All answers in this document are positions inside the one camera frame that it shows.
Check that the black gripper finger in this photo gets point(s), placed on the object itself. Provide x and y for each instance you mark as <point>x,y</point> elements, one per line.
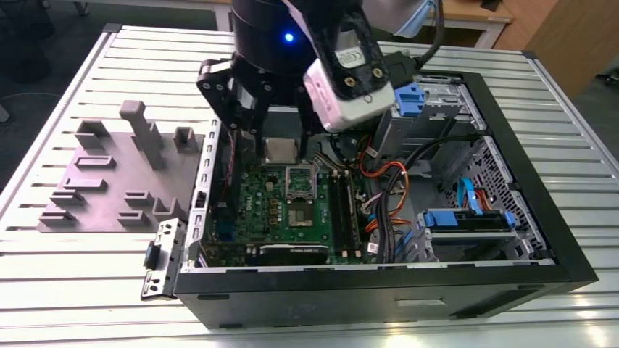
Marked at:
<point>215,87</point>
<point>305,116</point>

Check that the silver CPU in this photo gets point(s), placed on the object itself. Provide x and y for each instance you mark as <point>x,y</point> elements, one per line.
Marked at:
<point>281,150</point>

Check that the CPU socket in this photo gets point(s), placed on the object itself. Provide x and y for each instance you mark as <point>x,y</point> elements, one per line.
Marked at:
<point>303,216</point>

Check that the grey power supply unit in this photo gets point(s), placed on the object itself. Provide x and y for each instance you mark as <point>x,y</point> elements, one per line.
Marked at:
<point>283,121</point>

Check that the black case fan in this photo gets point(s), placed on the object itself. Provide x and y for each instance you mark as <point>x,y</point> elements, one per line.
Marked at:
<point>349,146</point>

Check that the blue plastic disk carrier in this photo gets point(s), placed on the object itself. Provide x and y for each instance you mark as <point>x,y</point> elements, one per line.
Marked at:
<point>412,105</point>

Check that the tall metal drive cage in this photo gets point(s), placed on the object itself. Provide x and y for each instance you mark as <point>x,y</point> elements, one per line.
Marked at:
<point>412,134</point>

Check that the green motherboard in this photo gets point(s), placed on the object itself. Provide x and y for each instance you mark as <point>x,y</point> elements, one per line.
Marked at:
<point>257,203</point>

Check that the black RAM slot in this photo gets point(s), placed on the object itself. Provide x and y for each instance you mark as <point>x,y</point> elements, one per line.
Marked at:
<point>340,214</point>
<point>352,214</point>

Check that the grey parts rack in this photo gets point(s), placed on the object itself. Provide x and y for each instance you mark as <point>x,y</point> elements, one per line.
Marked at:
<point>121,203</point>

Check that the black graphics card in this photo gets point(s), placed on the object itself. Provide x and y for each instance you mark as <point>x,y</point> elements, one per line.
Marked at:
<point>290,252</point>

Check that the hard disk in blue carrier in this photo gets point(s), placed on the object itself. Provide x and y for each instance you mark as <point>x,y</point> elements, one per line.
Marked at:
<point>442,219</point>

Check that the metal expansion slot latch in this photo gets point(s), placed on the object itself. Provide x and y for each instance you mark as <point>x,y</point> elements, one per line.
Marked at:
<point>170,239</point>

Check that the wooden desk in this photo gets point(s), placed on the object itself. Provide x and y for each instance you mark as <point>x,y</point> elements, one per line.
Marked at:
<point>469,12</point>

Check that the low metal disk bay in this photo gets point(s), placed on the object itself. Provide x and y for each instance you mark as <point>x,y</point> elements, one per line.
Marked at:
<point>480,235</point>

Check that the black PC case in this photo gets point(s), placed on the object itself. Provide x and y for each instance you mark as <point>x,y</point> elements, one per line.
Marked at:
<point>338,301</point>

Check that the wooden cabinet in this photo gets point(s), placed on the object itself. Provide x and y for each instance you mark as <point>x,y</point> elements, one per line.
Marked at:
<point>570,36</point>

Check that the black chair base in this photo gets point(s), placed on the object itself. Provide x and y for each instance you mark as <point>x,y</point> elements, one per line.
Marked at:
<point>610,78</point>

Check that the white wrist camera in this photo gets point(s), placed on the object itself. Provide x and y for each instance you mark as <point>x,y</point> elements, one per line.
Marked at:
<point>349,108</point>

